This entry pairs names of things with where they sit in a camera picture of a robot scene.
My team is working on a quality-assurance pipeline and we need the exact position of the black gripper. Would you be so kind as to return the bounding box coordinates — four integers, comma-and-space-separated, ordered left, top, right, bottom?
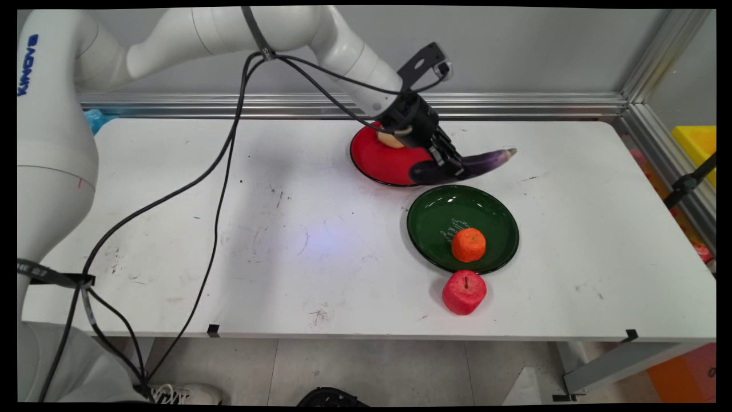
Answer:
377, 93, 467, 177

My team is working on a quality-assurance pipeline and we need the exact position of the purple eggplant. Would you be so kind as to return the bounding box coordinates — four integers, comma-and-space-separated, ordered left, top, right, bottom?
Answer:
407, 148, 518, 186

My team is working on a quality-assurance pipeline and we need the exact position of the dark green round plate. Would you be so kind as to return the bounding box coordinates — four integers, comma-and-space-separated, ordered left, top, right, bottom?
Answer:
407, 184, 520, 275

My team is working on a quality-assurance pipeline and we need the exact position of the red round plate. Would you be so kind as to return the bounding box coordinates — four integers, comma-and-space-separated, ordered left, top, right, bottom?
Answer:
349, 121, 435, 188

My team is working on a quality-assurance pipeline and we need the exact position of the orange mandarin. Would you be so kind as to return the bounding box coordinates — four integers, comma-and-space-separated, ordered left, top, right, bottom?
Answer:
451, 228, 487, 263

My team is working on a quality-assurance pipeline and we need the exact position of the red apple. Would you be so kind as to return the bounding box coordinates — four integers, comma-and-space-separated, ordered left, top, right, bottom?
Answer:
442, 270, 488, 316

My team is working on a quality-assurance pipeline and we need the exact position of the yellow plastic box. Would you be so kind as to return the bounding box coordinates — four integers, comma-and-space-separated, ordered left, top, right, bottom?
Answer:
670, 125, 717, 191

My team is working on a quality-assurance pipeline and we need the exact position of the black object on floor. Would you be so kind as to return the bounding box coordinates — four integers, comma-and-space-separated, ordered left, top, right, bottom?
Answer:
296, 387, 370, 407

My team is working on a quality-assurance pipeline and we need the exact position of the white table leg brace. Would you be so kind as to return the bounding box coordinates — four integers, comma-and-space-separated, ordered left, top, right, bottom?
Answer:
562, 342, 705, 396

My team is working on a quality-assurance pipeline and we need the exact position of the orange box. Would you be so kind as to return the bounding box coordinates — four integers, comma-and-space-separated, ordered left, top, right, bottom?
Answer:
646, 343, 717, 403

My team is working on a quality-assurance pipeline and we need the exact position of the blue bubble wrap sheet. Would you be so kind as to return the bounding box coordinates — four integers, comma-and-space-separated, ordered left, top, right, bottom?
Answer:
83, 109, 118, 136

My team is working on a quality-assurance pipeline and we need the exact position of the white sneaker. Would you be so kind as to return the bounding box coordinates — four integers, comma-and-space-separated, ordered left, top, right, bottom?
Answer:
142, 382, 224, 406

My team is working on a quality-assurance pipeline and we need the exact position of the white table leg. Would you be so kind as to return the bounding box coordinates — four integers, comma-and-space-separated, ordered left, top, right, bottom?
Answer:
129, 337, 156, 385

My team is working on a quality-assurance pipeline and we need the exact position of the horizontal aluminium frame rail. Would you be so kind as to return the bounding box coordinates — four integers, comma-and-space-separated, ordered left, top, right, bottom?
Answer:
77, 93, 630, 120

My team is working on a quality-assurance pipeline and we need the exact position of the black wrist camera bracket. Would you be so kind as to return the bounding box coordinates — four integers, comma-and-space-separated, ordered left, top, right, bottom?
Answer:
397, 42, 453, 93

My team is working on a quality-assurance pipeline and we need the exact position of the aluminium frame side rail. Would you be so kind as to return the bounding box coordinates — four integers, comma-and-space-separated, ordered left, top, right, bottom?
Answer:
615, 103, 717, 255

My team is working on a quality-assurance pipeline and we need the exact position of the black velcro cable strap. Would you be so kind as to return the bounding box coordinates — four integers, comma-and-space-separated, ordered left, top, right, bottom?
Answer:
240, 6, 277, 61
17, 259, 96, 288

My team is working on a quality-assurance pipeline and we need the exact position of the thin black cable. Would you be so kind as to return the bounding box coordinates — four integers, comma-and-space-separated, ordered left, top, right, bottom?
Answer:
86, 54, 452, 395

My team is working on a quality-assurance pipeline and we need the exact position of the aluminium frame corner post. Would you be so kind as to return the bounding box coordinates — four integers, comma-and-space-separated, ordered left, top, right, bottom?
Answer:
620, 9, 715, 105

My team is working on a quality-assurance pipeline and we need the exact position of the thick black cable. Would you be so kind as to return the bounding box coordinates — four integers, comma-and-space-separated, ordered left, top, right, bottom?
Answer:
37, 53, 401, 403

